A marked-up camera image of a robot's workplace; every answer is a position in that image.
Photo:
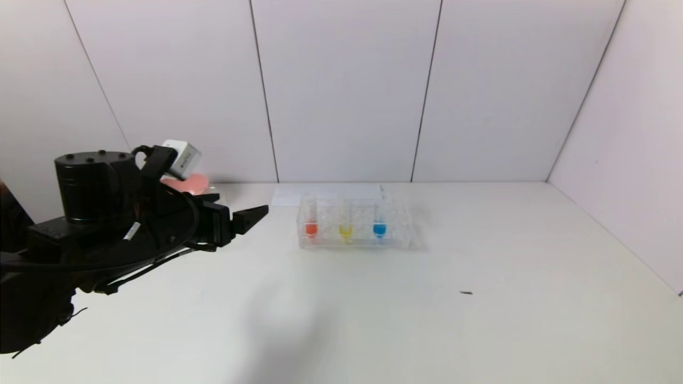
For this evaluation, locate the clear plastic test tube rack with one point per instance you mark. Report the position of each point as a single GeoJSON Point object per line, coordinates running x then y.
{"type": "Point", "coordinates": [363, 242]}

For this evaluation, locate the test tube with yellow pigment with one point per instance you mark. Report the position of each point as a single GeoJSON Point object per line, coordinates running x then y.
{"type": "Point", "coordinates": [346, 231]}

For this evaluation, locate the pink bowl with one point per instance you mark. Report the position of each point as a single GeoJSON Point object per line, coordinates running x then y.
{"type": "Point", "coordinates": [187, 184]}

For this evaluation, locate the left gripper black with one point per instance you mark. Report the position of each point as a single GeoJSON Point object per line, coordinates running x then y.
{"type": "Point", "coordinates": [221, 223]}

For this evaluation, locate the test tube with red pigment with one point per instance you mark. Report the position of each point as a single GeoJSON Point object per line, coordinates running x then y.
{"type": "Point", "coordinates": [311, 229]}

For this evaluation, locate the test tube with blue pigment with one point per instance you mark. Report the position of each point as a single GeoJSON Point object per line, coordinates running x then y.
{"type": "Point", "coordinates": [379, 229]}

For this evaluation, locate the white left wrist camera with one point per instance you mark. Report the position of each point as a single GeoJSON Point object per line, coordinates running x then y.
{"type": "Point", "coordinates": [184, 157]}

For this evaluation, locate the white paper sheet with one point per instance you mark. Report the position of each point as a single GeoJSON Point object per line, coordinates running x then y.
{"type": "Point", "coordinates": [288, 196]}

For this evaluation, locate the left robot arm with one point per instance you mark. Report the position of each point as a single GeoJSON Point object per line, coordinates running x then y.
{"type": "Point", "coordinates": [90, 186]}

